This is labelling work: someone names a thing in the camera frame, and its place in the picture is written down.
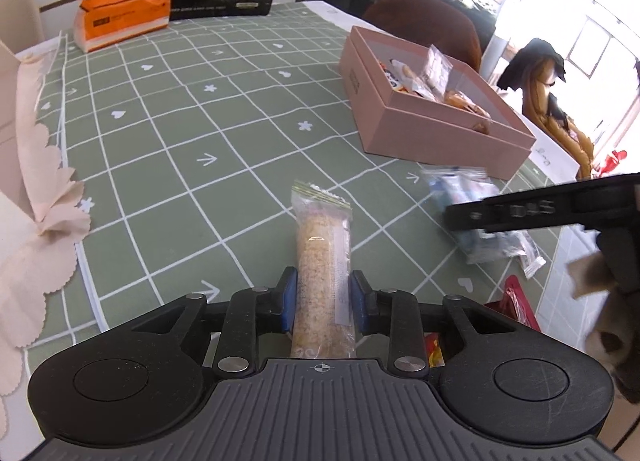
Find dark red chicken snack pouch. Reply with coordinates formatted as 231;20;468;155
424;275;540;368

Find brown upholstered chair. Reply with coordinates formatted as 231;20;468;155
362;0;482;72

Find tan armchair with dark clothes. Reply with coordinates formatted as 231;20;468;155
497;38;594;180

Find green checkered tablecloth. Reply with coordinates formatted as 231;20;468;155
24;5;522;369

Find red-edged biscuit snack bag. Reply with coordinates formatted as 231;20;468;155
378;59;428;95

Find orange tissue box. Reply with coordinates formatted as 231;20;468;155
74;0;171;53

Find small red-label clear packet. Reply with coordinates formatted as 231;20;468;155
420;45;452;100

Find beige grain bar packet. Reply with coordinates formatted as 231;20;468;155
291;182;356;358

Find blue white candy bag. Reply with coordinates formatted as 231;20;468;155
422;166;546;279

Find pink gift box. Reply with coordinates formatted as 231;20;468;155
338;26;535;181

